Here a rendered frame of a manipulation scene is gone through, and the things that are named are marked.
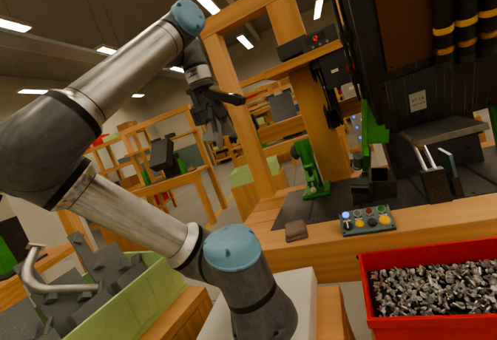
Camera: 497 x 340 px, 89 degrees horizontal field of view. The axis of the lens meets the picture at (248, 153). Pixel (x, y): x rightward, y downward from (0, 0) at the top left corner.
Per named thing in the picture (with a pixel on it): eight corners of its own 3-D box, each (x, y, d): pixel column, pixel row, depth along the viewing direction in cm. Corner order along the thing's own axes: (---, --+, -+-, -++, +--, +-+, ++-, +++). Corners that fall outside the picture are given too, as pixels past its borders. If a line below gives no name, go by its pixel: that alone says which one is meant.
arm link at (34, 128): (-64, 140, 27) (183, -19, 54) (-45, 159, 35) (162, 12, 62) (41, 202, 32) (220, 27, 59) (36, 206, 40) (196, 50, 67)
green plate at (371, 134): (389, 157, 89) (390, 97, 85) (363, 157, 92) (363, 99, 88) (384, 150, 100) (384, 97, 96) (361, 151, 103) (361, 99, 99)
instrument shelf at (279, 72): (500, -20, 88) (498, -32, 88) (265, 79, 122) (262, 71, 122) (467, 3, 111) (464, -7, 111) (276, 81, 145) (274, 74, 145)
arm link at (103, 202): (231, 295, 60) (-47, 164, 35) (198, 283, 71) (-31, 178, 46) (248, 245, 66) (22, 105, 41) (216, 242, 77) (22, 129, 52)
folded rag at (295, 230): (308, 238, 86) (306, 230, 85) (286, 244, 87) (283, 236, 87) (305, 225, 95) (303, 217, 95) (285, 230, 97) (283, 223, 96)
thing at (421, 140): (491, 133, 64) (488, 122, 64) (418, 151, 71) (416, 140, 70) (436, 117, 100) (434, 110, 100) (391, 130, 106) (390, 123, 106)
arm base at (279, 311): (291, 358, 47) (271, 313, 46) (224, 357, 54) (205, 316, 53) (302, 297, 61) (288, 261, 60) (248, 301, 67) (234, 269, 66)
